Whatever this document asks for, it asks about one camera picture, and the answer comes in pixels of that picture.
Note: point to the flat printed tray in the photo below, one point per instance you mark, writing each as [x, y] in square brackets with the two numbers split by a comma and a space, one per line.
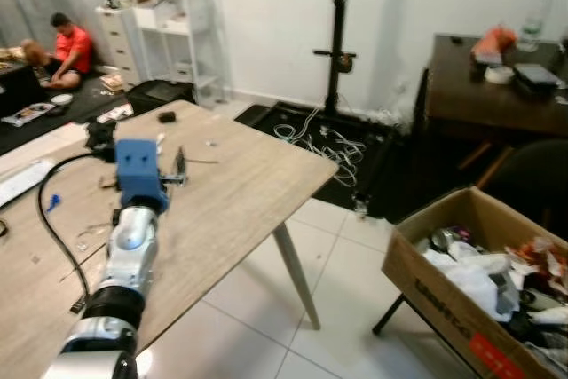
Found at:
[28, 114]

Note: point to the black floor mat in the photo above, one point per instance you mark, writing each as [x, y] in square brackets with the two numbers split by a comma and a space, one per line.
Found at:
[390, 166]

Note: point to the white drawer cabinet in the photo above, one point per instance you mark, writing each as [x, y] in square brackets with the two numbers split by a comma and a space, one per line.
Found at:
[118, 42]

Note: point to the white tape roll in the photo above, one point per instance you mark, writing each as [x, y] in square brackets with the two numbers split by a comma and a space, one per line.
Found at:
[500, 75]

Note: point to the black box stand leg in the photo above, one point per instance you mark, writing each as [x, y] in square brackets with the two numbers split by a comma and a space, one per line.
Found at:
[389, 317]

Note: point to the white plastic bag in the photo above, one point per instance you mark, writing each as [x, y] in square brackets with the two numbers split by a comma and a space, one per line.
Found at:
[470, 283]

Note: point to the black flat tray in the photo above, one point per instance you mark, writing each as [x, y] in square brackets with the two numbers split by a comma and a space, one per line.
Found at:
[537, 77]

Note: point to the dark brown desk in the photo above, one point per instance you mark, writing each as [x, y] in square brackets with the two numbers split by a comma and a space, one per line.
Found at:
[470, 99]

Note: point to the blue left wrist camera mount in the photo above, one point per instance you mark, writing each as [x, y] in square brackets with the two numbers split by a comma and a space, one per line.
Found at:
[138, 170]

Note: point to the person in red shirt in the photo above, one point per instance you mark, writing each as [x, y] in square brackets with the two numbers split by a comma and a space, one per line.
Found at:
[73, 49]

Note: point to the clear plastic bottle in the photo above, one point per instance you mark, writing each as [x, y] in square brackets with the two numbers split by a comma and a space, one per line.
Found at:
[535, 19]

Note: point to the orange crumpled bag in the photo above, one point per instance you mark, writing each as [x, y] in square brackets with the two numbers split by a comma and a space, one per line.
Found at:
[494, 42]

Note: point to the small blue plastic piece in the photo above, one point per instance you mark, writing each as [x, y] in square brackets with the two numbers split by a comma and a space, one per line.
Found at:
[53, 202]

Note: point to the white bowl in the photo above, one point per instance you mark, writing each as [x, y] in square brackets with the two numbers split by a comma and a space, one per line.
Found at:
[62, 98]

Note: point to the red snack wrapper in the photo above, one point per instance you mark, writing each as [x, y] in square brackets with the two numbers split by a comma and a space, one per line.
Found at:
[541, 255]

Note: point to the black case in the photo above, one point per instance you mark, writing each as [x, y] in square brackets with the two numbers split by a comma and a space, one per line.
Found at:
[161, 95]

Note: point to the white shelf unit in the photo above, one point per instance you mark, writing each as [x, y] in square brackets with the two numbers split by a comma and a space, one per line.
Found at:
[173, 28]

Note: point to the brown cardboard rubbish box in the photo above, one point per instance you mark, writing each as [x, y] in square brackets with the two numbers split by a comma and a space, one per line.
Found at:
[435, 299]

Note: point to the small black block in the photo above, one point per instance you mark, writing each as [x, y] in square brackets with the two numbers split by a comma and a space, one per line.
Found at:
[166, 117]

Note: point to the black tripod pole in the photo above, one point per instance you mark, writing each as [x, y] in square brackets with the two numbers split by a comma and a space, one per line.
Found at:
[340, 33]

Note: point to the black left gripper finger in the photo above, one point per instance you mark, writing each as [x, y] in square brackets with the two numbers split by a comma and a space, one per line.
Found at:
[180, 164]

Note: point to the long white strip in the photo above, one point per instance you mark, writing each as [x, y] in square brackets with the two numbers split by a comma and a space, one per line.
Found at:
[22, 182]

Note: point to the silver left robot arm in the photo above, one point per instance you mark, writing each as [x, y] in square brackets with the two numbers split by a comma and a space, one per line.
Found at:
[131, 255]

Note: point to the black chair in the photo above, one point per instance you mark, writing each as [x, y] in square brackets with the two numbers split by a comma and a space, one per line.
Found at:
[532, 184]

